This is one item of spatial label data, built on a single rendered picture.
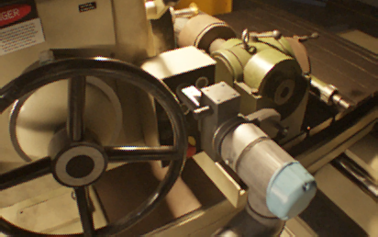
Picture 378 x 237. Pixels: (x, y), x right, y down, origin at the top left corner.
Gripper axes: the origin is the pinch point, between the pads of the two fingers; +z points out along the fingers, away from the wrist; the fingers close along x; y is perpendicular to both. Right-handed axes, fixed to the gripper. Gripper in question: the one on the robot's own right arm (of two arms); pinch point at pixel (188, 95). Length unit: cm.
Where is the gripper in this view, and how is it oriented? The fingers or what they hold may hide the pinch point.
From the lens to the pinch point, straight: 59.4
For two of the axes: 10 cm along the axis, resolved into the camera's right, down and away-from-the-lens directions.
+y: -8.7, 3.1, -3.9
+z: -5.0, -5.0, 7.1
